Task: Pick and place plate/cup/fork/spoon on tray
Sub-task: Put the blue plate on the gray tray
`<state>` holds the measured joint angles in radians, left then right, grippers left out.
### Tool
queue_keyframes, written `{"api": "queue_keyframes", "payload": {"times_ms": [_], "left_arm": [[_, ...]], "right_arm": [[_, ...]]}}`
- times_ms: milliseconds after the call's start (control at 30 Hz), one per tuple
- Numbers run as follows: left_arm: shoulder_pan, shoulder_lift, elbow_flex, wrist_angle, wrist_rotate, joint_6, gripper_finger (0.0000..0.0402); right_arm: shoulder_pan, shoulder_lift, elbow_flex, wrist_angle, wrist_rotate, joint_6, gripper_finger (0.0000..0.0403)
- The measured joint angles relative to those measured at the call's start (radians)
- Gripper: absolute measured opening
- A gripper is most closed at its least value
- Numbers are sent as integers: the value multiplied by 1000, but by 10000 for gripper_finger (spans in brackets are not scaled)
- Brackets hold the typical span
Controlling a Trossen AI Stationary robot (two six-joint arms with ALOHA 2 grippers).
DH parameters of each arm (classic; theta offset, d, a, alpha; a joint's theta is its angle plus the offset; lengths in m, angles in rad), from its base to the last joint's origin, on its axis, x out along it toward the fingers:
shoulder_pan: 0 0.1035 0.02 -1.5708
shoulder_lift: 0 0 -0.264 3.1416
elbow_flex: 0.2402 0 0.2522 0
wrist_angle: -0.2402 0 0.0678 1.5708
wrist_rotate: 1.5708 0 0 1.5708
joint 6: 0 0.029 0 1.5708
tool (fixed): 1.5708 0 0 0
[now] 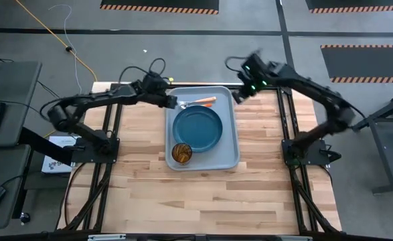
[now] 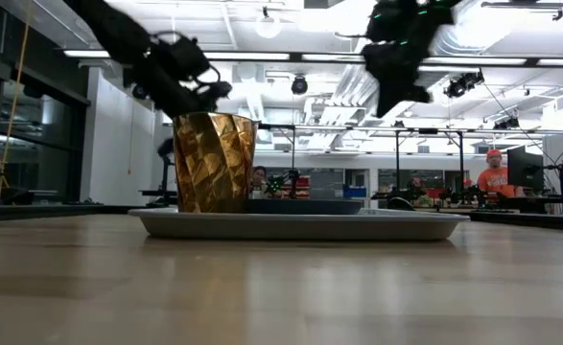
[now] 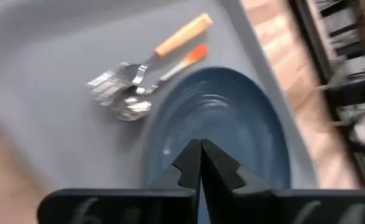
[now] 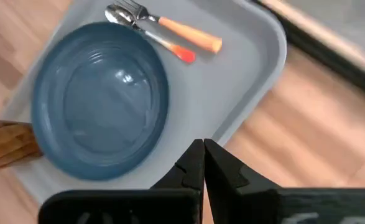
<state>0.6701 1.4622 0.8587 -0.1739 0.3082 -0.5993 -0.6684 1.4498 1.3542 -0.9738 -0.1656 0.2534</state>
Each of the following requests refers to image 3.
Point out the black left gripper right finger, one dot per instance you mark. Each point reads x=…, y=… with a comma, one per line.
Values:
x=225, y=177

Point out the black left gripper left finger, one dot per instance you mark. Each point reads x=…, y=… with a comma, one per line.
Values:
x=182, y=174

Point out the blue oval plate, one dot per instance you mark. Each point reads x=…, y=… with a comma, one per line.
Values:
x=219, y=109

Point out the grey metal tray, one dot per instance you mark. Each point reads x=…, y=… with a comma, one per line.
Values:
x=45, y=62

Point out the black table edge frame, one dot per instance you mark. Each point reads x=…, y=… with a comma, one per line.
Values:
x=311, y=37

